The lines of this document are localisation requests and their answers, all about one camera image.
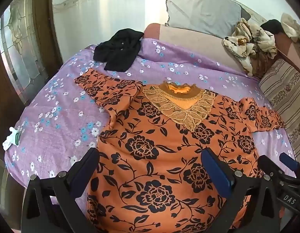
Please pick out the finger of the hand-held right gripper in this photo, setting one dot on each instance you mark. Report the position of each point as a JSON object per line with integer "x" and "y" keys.
{"x": 288, "y": 162}
{"x": 267, "y": 166}

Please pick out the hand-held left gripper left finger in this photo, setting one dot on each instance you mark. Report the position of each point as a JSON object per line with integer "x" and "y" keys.
{"x": 85, "y": 173}

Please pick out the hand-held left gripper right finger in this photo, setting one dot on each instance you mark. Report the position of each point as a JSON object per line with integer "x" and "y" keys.
{"x": 218, "y": 172}

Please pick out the orange black floral blouse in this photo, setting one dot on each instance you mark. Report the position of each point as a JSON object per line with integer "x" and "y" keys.
{"x": 164, "y": 155}

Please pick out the purple floral bedsheet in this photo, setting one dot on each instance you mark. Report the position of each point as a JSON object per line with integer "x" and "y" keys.
{"x": 57, "y": 116}

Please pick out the striped floral cushion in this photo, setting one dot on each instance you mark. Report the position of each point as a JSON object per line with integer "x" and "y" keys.
{"x": 286, "y": 97}

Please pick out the white green plastic clip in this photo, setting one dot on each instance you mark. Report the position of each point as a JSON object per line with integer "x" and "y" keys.
{"x": 11, "y": 139}

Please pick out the cream brown floral cloth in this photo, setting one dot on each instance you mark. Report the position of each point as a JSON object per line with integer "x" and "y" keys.
{"x": 249, "y": 43}

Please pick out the black garment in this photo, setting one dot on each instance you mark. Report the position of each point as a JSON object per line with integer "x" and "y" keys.
{"x": 119, "y": 49}

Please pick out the beige bolster cushion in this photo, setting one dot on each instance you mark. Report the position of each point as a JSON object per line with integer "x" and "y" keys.
{"x": 188, "y": 41}

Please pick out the dark cloth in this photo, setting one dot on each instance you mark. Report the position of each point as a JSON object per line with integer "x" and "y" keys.
{"x": 271, "y": 26}

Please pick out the cream crumpled cloth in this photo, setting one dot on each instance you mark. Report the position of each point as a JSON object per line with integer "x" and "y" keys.
{"x": 290, "y": 25}

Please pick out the patterned glass door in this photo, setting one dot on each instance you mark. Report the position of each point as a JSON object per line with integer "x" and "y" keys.
{"x": 21, "y": 43}

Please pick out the grey pillow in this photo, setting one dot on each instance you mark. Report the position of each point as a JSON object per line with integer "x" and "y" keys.
{"x": 203, "y": 9}

